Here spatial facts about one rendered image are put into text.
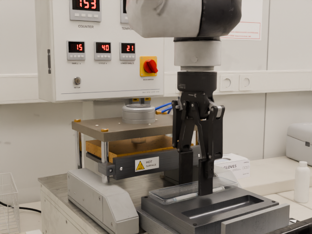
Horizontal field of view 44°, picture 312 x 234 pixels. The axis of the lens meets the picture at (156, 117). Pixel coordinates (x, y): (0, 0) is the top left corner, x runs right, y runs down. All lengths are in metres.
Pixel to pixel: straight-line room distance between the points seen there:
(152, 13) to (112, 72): 0.46
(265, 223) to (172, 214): 0.15
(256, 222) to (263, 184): 0.87
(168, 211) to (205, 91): 0.22
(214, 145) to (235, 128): 1.09
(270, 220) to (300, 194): 0.81
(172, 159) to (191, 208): 0.20
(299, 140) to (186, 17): 1.33
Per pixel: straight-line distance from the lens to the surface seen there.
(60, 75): 0.97
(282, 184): 1.59
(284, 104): 1.96
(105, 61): 1.02
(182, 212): 0.69
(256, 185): 1.51
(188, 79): 0.70
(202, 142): 0.72
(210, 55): 0.70
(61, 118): 1.46
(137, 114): 0.89
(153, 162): 0.85
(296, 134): 1.87
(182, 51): 0.70
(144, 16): 0.59
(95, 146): 0.92
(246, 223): 0.65
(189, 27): 0.62
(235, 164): 1.54
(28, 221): 1.33
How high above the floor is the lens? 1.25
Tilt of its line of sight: 8 degrees down
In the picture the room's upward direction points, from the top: straight up
